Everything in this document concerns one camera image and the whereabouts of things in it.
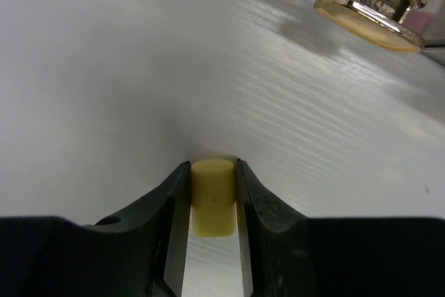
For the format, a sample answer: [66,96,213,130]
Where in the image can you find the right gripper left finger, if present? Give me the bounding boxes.
[1,162,191,296]

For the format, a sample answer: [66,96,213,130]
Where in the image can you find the yellow highlighter cap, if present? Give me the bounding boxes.
[191,159,236,238]

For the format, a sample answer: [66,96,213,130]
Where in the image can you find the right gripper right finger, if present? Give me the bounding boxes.
[236,160,444,296]

